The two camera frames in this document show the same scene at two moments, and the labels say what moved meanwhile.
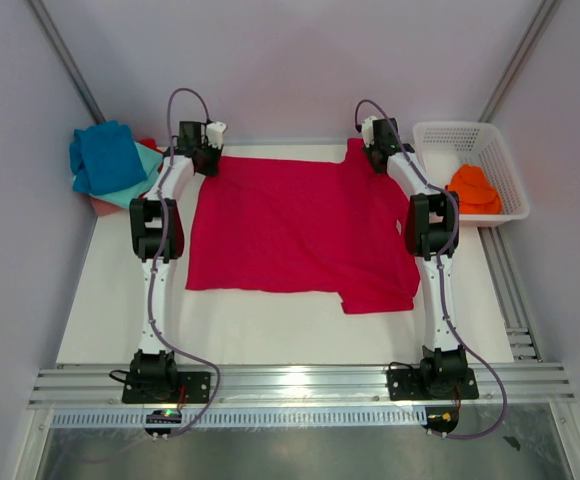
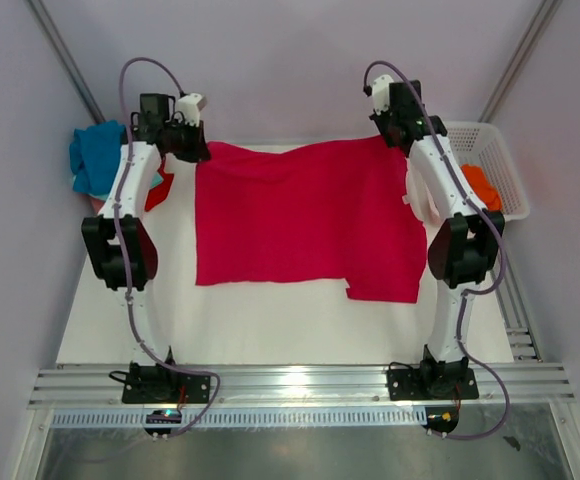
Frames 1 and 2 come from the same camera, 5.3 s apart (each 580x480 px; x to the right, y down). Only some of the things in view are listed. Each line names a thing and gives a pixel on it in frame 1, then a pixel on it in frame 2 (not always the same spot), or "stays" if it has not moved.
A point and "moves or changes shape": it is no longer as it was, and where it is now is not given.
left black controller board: (162, 417) stays
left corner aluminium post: (66, 57) stays
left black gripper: (213, 170) -> (199, 150)
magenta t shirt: (261, 224) moves or changes shape
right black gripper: (376, 167) -> (380, 120)
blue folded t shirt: (104, 157) stays
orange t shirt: (476, 195) stays
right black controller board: (441, 418) stays
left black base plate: (197, 390) stays
